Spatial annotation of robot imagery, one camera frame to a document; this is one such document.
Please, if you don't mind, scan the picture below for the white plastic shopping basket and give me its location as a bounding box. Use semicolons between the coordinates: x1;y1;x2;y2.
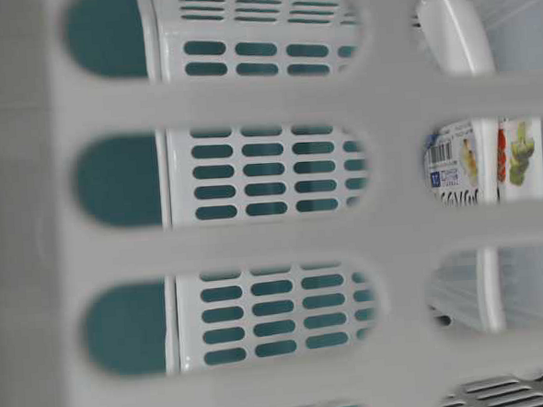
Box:
0;0;543;407

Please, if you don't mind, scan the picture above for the clear plastic container with label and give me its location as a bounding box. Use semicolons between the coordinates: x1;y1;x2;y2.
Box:
414;0;543;332

